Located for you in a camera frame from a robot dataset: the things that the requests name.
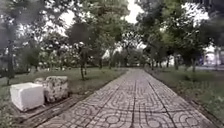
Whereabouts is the pale building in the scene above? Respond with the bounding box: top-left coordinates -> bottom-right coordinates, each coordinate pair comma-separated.
201,45 -> 224,68

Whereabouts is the dark stone kerb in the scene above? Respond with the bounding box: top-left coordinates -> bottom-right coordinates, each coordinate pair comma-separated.
13,69 -> 129,128

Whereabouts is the wood of green trees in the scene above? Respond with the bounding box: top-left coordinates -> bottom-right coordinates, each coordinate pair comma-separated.
0,0 -> 224,86

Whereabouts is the patterned grey paved path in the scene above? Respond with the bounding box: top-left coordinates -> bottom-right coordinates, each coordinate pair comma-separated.
35,68 -> 218,128

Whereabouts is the white stone block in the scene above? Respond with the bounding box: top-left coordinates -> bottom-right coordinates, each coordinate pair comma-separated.
9,82 -> 45,112

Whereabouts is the grass lawn with dirt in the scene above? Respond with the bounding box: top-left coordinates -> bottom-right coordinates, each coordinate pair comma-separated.
0,67 -> 129,128
145,66 -> 224,124

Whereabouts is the mottled stone block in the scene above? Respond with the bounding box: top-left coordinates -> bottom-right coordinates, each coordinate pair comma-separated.
34,75 -> 70,104

